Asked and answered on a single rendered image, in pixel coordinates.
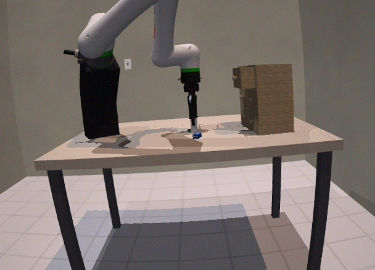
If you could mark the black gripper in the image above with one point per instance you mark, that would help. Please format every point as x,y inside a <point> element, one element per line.
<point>192,104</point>

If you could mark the brown wooden drawer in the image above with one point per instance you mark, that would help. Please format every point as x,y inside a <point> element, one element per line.
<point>252,98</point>
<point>253,123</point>
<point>243,97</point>
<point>245,116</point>
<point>244,77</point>

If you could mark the small brown wooden chest of drawers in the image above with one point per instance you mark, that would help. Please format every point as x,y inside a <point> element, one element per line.
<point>275,99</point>

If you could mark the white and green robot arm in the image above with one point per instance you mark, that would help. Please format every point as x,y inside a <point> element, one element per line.
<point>96,42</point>

